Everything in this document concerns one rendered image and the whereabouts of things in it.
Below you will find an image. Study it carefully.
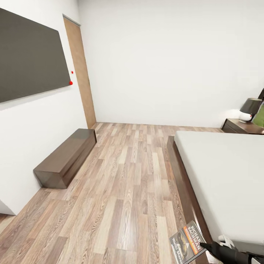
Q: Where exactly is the hardback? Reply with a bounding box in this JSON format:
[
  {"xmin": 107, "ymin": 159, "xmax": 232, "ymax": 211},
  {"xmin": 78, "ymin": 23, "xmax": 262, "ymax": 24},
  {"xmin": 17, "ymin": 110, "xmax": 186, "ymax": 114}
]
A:
[{"xmin": 170, "ymin": 220, "xmax": 208, "ymax": 264}]

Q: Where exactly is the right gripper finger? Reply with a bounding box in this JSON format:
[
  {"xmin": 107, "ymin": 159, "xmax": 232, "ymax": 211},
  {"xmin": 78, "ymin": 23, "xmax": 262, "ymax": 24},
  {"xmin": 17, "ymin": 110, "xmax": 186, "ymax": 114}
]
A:
[{"xmin": 199, "ymin": 242, "xmax": 213, "ymax": 253}]

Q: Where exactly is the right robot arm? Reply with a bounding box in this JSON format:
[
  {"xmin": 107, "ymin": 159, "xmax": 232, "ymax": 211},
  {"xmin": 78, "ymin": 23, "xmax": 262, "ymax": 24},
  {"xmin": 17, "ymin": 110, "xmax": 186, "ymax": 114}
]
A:
[{"xmin": 199, "ymin": 234, "xmax": 264, "ymax": 264}]

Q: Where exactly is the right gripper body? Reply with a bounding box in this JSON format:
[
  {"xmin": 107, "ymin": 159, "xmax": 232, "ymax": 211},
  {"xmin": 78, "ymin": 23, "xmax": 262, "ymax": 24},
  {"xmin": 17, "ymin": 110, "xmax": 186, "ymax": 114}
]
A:
[{"xmin": 212, "ymin": 241, "xmax": 237, "ymax": 264}]

